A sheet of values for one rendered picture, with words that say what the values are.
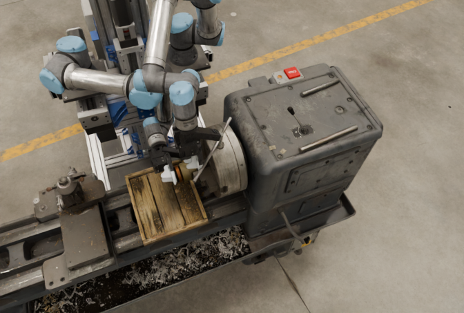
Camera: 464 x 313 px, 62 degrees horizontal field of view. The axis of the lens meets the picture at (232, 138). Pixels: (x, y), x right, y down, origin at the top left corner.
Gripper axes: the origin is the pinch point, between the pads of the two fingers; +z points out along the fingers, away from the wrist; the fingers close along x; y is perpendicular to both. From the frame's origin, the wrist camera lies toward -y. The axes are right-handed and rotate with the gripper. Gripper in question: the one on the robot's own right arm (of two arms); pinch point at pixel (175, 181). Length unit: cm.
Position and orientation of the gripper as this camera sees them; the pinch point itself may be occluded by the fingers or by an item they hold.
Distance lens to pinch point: 167.9
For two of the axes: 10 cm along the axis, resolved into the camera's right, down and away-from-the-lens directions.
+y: -9.3, 2.8, -2.4
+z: 3.7, 7.7, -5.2
